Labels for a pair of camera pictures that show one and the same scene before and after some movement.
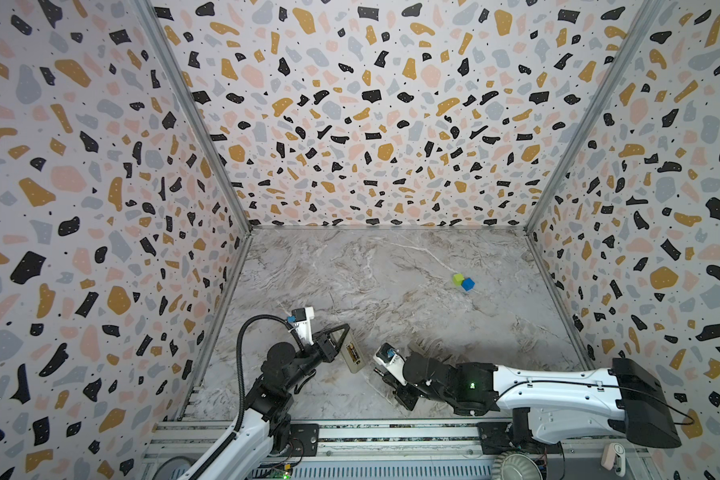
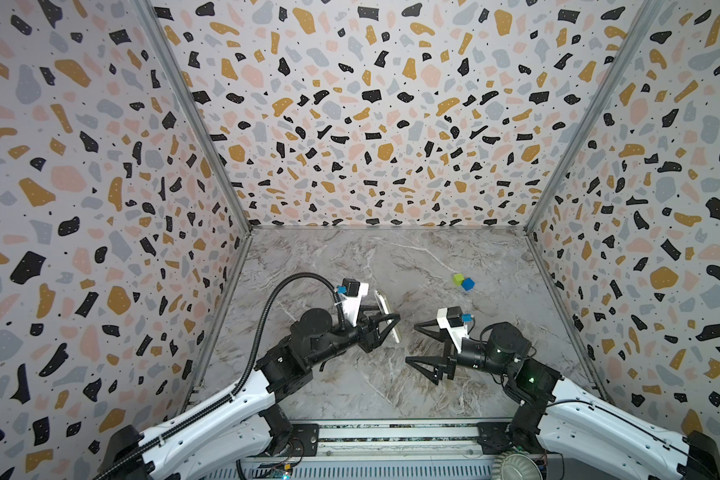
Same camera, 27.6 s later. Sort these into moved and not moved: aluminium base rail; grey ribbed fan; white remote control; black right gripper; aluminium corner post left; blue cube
Moved: white remote control; black right gripper
Not moved: aluminium base rail; blue cube; aluminium corner post left; grey ribbed fan
